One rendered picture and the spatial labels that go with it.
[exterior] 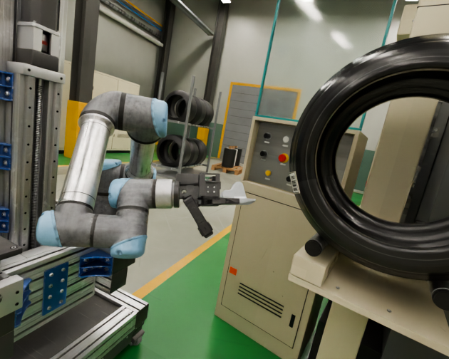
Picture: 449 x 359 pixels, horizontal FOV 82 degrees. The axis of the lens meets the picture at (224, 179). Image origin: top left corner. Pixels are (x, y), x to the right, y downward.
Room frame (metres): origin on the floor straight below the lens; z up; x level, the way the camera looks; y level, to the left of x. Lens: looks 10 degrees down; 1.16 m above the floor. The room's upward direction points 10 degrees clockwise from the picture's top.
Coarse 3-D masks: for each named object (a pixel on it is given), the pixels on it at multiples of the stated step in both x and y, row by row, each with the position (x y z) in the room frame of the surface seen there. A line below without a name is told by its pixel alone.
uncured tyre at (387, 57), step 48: (384, 48) 0.64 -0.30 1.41; (432, 48) 0.58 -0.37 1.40; (336, 96) 0.66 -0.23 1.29; (384, 96) 0.85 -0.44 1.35; (432, 96) 0.79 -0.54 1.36; (336, 144) 0.90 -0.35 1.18; (336, 192) 0.88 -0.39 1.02; (336, 240) 0.62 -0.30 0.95; (384, 240) 0.77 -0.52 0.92; (432, 240) 0.72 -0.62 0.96
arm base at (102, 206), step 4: (100, 192) 1.04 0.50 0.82; (96, 196) 1.04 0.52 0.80; (100, 196) 1.04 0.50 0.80; (104, 196) 1.05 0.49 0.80; (96, 200) 1.04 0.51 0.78; (100, 200) 1.04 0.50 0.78; (104, 200) 1.05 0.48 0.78; (96, 204) 1.03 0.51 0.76; (100, 204) 1.04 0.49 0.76; (104, 204) 1.04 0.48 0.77; (108, 204) 1.05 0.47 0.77; (96, 208) 1.03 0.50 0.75; (100, 208) 1.04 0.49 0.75; (104, 208) 1.04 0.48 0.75; (108, 208) 1.05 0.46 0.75; (112, 208) 1.06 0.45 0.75; (96, 212) 1.02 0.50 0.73; (100, 212) 1.03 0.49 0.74; (104, 212) 1.03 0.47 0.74; (108, 212) 1.05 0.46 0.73; (112, 212) 1.06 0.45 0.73
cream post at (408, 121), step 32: (448, 0) 0.89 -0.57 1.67; (416, 32) 0.93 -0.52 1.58; (448, 32) 0.88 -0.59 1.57; (384, 128) 0.93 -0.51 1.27; (416, 128) 0.88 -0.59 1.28; (384, 160) 0.92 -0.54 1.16; (416, 160) 0.87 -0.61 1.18; (384, 192) 0.90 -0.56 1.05; (352, 320) 0.89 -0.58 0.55; (320, 352) 0.93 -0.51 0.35; (352, 352) 0.87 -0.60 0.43
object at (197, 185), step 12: (180, 180) 0.64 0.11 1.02; (192, 180) 0.65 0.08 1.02; (204, 180) 0.63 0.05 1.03; (216, 180) 0.64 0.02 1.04; (180, 192) 0.64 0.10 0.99; (192, 192) 0.64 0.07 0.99; (204, 192) 0.62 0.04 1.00; (216, 192) 0.64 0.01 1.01; (204, 204) 0.62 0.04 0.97; (216, 204) 0.62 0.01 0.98
